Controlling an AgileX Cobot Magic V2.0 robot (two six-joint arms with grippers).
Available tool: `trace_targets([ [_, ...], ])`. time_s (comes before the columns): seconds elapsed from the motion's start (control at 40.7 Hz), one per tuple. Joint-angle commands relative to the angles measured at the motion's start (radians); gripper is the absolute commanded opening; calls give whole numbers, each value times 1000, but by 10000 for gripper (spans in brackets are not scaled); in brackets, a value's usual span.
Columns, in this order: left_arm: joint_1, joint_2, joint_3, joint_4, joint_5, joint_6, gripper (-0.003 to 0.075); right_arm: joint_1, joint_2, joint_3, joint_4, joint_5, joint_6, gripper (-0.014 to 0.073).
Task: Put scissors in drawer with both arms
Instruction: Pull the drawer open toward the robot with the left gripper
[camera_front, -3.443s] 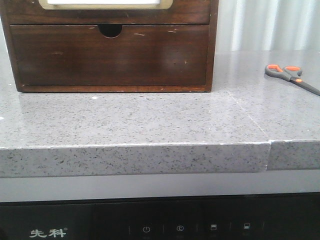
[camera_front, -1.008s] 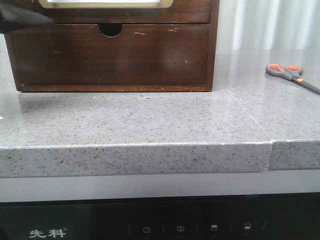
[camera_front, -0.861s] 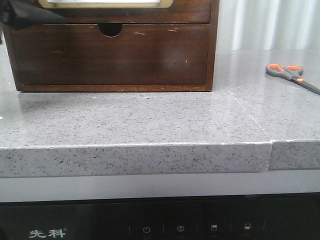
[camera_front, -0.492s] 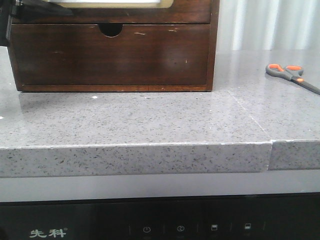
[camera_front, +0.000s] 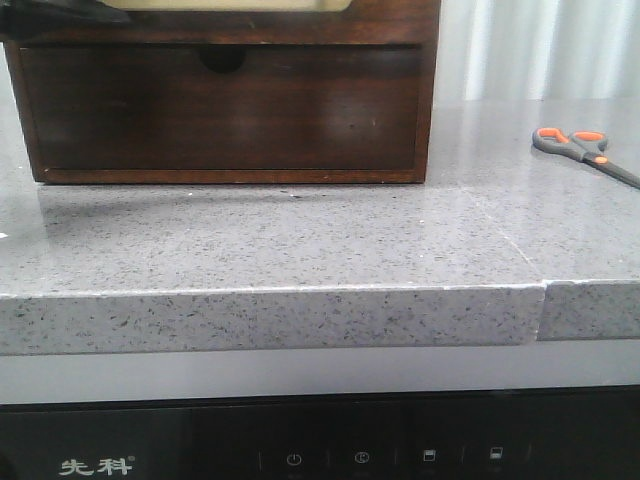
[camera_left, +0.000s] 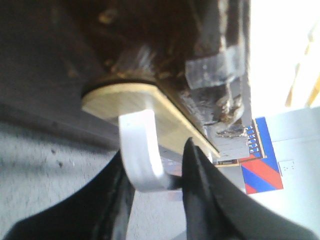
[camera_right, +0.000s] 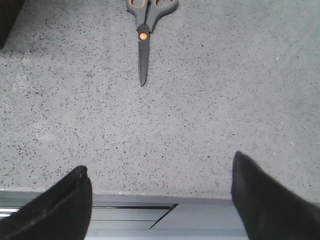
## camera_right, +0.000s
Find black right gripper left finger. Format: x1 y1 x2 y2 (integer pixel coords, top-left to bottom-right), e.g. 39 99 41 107
0 165 93 240

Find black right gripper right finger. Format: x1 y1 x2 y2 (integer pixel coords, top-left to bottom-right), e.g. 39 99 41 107
231 151 320 240

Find grey orange scissors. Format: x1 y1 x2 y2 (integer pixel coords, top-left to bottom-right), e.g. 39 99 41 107
126 0 179 86

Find black appliance control panel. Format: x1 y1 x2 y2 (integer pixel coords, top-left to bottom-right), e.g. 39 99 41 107
0 189 248 240

